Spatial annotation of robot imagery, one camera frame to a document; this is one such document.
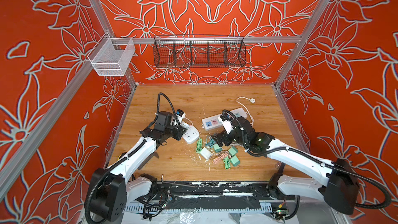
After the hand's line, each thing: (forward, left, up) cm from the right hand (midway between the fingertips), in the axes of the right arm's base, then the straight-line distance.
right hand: (215, 131), depth 78 cm
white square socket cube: (+4, +13, -12) cm, 18 cm away
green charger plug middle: (-6, -10, -12) cm, 17 cm away
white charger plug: (-7, +5, -13) cm, 15 cm away
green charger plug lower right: (-11, -10, -12) cm, 19 cm away
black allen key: (-11, +39, -13) cm, 43 cm away
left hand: (+5, +18, -3) cm, 18 cm away
